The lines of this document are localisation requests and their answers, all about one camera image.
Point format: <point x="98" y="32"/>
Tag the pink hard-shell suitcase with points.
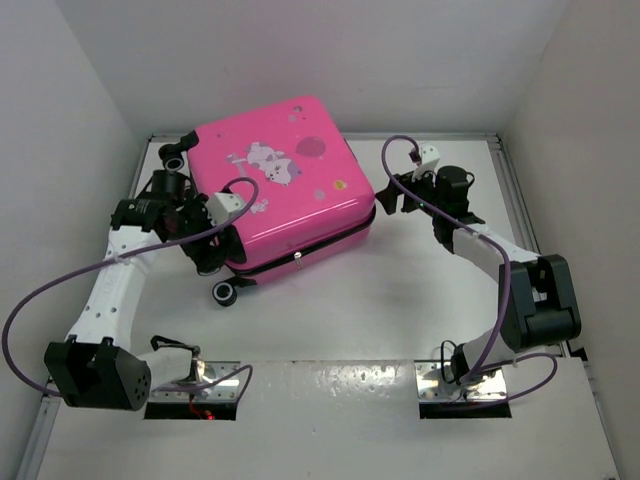
<point x="308" y="196"/>

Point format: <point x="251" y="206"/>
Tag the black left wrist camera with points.
<point x="169" y="184"/>

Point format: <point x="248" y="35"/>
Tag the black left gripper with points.
<point x="205" y="256"/>

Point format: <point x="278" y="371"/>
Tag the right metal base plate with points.
<point x="433" y="389"/>

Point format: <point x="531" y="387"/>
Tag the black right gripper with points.
<point x="389" y="196"/>

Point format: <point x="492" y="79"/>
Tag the metal base plate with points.
<point x="433" y="389"/>
<point x="220" y="380"/>

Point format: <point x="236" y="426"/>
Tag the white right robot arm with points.
<point x="537" y="304"/>

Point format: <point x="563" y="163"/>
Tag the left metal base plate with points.
<point x="220" y="380"/>

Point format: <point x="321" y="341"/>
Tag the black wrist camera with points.
<point x="452" y="185"/>
<point x="169" y="184"/>

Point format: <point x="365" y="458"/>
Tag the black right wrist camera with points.
<point x="452" y="185"/>

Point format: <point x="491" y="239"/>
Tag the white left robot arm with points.
<point x="93" y="367"/>

